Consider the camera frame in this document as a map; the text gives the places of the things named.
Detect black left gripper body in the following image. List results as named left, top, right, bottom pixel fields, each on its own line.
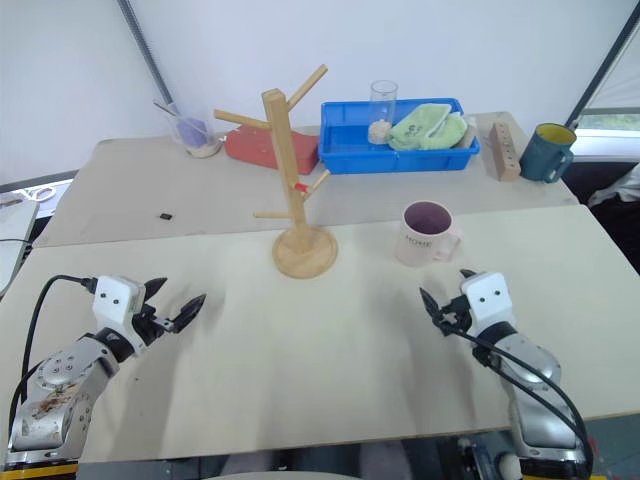
left=131, top=298, right=176, bottom=351

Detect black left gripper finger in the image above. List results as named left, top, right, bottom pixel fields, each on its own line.
left=170, top=293, right=208, bottom=335
left=143, top=276, right=169, bottom=303

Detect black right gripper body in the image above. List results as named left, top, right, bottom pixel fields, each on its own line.
left=433, top=294, right=474, bottom=340

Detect wooden mug tree stand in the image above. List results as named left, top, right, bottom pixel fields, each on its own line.
left=213, top=63, right=340, bottom=279

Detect pink mug with lettering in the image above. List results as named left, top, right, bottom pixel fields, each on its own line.
left=394, top=200, right=463, bottom=268

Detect wooden block with holes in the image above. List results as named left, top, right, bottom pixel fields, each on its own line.
left=486, top=120, right=523, bottom=183

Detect teal mug yellow inside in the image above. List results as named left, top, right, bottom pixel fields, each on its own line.
left=518, top=122, right=578, bottom=185

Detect grey sponge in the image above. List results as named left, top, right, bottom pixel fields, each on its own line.
left=451, top=111, right=480, bottom=150

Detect green cloth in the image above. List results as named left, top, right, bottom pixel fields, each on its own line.
left=386, top=101, right=470, bottom=152

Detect clear plastic beaker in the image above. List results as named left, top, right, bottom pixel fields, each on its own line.
left=166, top=102, right=222, bottom=159

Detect white flat device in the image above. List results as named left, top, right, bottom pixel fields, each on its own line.
left=0, top=196, right=40, bottom=297

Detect white round knob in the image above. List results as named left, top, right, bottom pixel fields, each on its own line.
left=499, top=452, right=522, bottom=480

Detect purple scoop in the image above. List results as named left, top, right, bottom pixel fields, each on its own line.
left=178, top=115, right=209, bottom=146

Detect blue plastic bin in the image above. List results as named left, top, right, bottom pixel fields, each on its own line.
left=318, top=97, right=482, bottom=176

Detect beige ball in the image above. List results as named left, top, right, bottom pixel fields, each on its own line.
left=368, top=120, right=392, bottom=147

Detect red flat block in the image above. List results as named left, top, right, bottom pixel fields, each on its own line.
left=224, top=124, right=322, bottom=176

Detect white cloth bundle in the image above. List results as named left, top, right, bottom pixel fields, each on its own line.
left=586, top=163, right=640, bottom=209

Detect yellow black striped base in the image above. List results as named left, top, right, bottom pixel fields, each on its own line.
left=0, top=462, right=80, bottom=480

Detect tall clear glass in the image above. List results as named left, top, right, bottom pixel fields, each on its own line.
left=368, top=79, right=399, bottom=149

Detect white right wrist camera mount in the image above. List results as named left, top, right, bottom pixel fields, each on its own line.
left=459, top=272, right=517, bottom=335

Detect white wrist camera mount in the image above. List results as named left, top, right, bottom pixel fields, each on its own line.
left=459, top=272, right=517, bottom=335
left=92, top=274, right=149, bottom=347

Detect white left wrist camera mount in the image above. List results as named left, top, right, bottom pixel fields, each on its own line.
left=92, top=274, right=149, bottom=347

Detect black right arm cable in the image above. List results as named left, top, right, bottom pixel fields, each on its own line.
left=452, top=328, right=595, bottom=469

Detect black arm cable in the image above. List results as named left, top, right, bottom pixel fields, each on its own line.
left=8, top=274, right=99, bottom=419
left=452, top=328, right=595, bottom=469

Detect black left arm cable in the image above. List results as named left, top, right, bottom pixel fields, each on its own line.
left=8, top=274, right=99, bottom=419

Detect white-handled scissors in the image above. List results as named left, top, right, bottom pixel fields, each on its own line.
left=18, top=185, right=57, bottom=203

